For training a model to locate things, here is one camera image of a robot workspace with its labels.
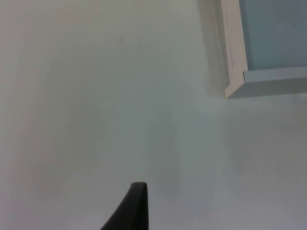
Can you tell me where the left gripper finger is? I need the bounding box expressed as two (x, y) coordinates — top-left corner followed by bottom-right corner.
(99, 182), (150, 230)

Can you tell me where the grey drawer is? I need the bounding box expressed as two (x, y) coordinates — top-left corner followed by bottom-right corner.
(200, 0), (307, 99)

